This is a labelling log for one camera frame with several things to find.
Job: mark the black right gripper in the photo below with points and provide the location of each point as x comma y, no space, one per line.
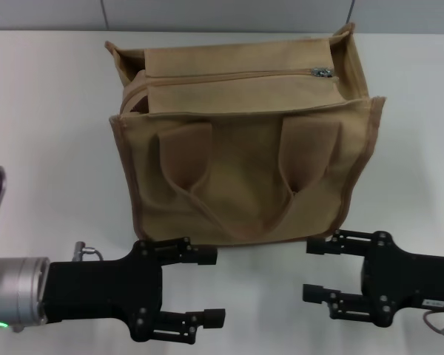
410,281

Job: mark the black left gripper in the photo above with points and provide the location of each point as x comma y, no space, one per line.
100,292

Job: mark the khaki canvas food bag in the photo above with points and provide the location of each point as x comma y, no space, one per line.
244,166

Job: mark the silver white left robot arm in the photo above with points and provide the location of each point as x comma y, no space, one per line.
15,292

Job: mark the silver metal zipper pull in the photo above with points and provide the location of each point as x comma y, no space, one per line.
322,72

